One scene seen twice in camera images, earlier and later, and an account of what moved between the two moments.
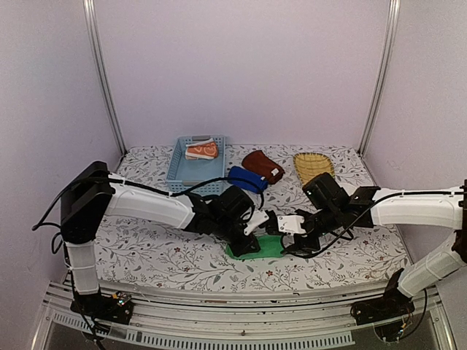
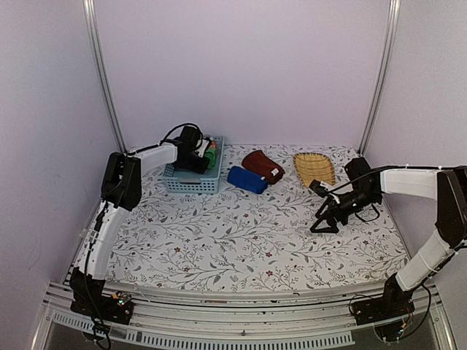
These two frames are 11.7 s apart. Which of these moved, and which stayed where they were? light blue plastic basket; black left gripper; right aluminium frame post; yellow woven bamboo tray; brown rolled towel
Moved: black left gripper
Stayed: light blue plastic basket; yellow woven bamboo tray; brown rolled towel; right aluminium frame post
